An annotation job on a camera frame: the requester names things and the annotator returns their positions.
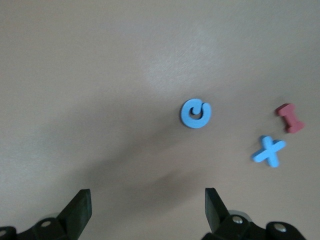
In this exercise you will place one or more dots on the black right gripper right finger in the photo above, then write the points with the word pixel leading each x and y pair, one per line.
pixel 220 222

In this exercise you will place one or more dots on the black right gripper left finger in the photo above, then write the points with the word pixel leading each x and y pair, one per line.
pixel 72 217

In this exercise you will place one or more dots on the blue foam letter X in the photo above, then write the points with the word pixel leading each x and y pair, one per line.
pixel 268 151

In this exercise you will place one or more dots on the blue foam letter G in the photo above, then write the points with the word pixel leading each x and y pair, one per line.
pixel 186 117

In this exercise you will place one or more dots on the red foam letter I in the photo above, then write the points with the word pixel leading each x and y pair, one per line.
pixel 291 118

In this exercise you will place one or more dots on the brown table cover mat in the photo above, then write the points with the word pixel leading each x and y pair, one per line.
pixel 100 75

